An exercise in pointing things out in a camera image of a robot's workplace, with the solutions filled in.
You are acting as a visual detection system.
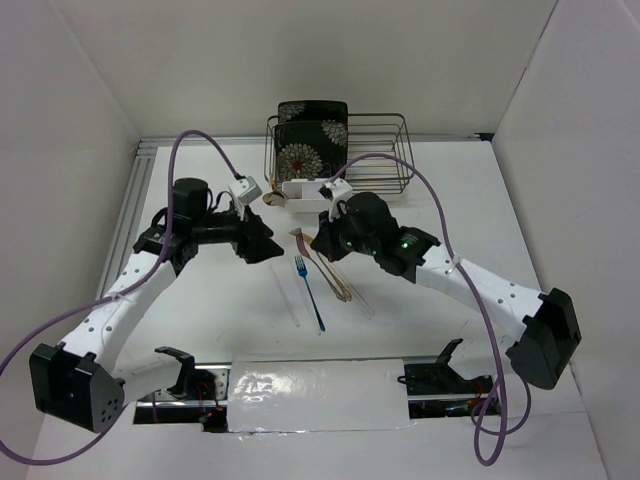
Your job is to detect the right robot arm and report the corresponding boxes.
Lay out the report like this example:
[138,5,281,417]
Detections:
[311,192,582,390]

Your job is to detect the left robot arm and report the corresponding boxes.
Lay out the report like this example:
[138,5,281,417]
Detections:
[29,176,284,433]

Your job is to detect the grey wire dish rack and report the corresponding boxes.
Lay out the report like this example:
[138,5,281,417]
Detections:
[262,112,415,201]

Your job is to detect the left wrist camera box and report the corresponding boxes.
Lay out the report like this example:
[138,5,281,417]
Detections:
[229,176,263,206]

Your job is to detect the front black floral plate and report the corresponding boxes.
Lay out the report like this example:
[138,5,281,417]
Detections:
[274,120,348,183]

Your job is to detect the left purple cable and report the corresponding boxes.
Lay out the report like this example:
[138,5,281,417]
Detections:
[0,129,246,465]

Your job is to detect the rear black floral plate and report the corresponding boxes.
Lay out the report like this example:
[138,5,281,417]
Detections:
[277,100,348,124]

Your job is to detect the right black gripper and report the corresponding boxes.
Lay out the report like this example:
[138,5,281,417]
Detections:
[311,203,379,262]

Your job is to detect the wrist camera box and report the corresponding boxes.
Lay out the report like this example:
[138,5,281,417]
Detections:
[318,178,353,221]
[229,176,263,206]

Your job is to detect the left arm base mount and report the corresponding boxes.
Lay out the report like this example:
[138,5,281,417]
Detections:
[133,346,231,433]

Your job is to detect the gold spoon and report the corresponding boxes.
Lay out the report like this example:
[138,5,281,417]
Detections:
[268,173,278,192]

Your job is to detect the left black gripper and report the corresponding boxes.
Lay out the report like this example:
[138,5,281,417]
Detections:
[192,197,284,264]

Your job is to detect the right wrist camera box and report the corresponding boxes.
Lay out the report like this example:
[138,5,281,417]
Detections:
[318,178,353,221]

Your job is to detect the black floral plate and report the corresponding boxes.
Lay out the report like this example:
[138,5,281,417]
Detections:
[277,100,348,124]
[274,120,348,183]

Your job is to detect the blue fork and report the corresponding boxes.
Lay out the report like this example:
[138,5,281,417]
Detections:
[295,255,326,333]

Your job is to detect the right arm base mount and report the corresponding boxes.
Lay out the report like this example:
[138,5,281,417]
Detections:
[396,338,494,419]

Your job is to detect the white cutlery caddy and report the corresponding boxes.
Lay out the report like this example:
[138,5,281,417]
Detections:
[281,179,330,214]

